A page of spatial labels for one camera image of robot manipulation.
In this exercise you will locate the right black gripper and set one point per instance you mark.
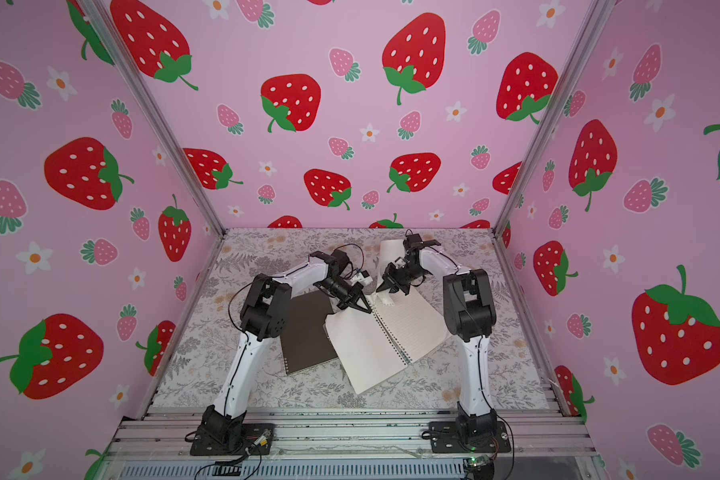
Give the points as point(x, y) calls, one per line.
point(396, 278)

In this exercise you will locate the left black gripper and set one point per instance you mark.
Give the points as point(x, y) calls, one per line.
point(352, 300)

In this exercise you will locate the white spiral notebook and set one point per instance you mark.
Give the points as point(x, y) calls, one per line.
point(374, 346)

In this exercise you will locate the torn lined paper page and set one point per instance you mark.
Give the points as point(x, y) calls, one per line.
point(390, 255)

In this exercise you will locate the dark brown spiral notebook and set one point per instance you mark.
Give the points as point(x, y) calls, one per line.
point(304, 341)

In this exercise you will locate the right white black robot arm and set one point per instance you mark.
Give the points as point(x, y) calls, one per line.
point(469, 313)

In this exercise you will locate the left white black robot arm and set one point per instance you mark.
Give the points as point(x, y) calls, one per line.
point(262, 319)

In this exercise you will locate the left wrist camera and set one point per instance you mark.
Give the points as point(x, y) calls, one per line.
point(363, 278)

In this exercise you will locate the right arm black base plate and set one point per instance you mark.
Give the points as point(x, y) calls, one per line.
point(469, 437)

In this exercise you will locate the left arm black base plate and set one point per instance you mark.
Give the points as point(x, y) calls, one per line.
point(243, 439)

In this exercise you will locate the aluminium frame rail base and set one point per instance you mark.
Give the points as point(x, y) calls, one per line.
point(356, 444)

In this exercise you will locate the left aluminium corner post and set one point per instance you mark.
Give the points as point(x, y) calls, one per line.
point(103, 25)

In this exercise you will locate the aluminium corner post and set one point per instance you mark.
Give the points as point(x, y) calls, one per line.
point(103, 25)
point(588, 36)

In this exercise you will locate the right aluminium corner post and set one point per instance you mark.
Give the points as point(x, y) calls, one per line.
point(588, 36)

